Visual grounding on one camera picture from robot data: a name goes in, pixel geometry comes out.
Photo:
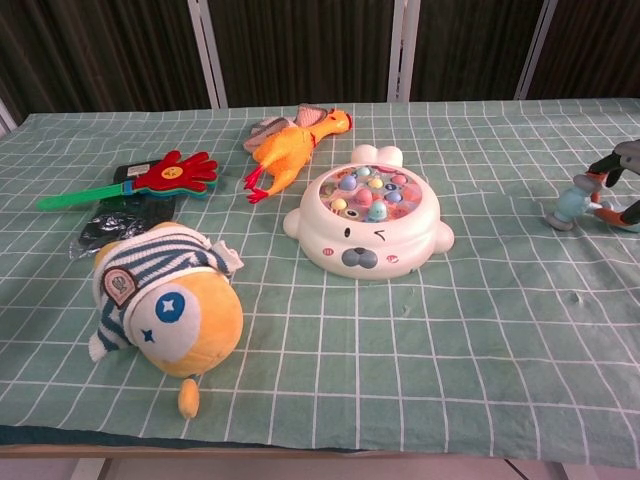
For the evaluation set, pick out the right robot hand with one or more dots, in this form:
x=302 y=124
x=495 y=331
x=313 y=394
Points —
x=625 y=155

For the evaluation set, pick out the light blue toy hammer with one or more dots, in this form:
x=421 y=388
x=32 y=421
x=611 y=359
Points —
x=570 y=202

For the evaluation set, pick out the white fishing game toy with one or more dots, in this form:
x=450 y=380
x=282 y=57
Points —
x=370 y=250

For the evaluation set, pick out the red hand clapper toy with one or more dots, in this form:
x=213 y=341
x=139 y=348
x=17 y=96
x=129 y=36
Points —
x=175 y=172

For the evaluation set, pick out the dark brown partition panel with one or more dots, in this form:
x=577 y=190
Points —
x=595 y=45
x=470 y=45
x=100 y=50
x=300 y=50

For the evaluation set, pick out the green checkered tablecloth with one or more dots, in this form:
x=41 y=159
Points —
x=400 y=350

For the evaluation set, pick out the yellow rubber chicken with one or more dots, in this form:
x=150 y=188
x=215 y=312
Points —
x=285 y=155

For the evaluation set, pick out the pink plush toy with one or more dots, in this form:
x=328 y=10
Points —
x=262 y=131

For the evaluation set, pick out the yellow plush with striped hat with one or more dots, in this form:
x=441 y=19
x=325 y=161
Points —
x=210 y=320

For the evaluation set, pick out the black gloves in plastic bag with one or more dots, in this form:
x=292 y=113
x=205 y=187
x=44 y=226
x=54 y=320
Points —
x=115 y=225

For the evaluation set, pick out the white frame post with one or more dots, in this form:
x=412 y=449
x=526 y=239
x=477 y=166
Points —
x=402 y=50
x=207 y=55
x=4 y=117
x=535 y=50

